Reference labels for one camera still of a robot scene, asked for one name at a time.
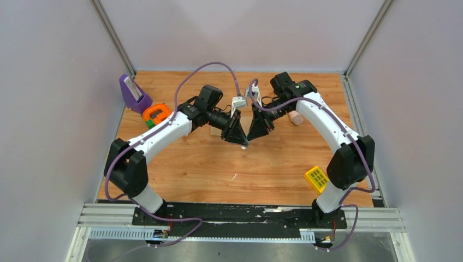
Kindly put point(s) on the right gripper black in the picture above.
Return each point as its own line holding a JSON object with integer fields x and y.
{"x": 261, "y": 125}

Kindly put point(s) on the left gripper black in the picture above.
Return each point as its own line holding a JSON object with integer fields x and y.
{"x": 235, "y": 131}

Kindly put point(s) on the brown paper envelope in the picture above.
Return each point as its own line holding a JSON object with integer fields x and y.
{"x": 215, "y": 131}

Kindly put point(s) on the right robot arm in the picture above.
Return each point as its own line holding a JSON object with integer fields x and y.
{"x": 353, "y": 157}

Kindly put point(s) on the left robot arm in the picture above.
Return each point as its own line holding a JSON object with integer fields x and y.
{"x": 126, "y": 164}

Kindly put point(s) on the pink cylindrical tube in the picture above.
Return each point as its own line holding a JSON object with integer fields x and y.
{"x": 295, "y": 118}

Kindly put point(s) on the yellow toy block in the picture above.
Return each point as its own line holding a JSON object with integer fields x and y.
{"x": 317, "y": 179}

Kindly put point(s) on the purple holder stand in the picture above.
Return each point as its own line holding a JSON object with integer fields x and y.
{"x": 133, "y": 96}

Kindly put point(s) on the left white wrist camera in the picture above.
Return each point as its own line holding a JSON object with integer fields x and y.
{"x": 237, "y": 102}

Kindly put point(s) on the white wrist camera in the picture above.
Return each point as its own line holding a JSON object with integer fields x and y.
{"x": 237, "y": 102}
{"x": 253, "y": 93}

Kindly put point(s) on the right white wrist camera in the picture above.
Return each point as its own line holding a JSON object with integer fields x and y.
{"x": 253, "y": 93}

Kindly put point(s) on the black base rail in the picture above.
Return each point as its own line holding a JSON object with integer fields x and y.
{"x": 245, "y": 221}

